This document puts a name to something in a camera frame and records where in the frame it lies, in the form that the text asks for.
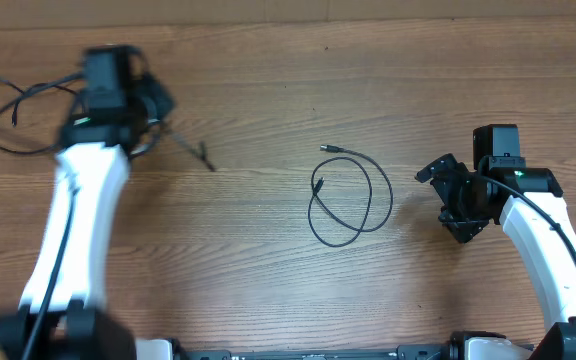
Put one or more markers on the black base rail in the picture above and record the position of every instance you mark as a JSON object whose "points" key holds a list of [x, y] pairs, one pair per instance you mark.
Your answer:
{"points": [[313, 354]]}

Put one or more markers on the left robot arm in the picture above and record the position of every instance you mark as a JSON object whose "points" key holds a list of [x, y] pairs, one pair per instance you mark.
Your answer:
{"points": [[114, 119]]}

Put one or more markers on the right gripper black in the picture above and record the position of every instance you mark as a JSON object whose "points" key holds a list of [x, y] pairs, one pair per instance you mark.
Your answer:
{"points": [[466, 226]]}

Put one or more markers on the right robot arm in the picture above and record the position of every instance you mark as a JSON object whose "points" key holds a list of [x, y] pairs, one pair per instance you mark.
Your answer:
{"points": [[529, 205]]}

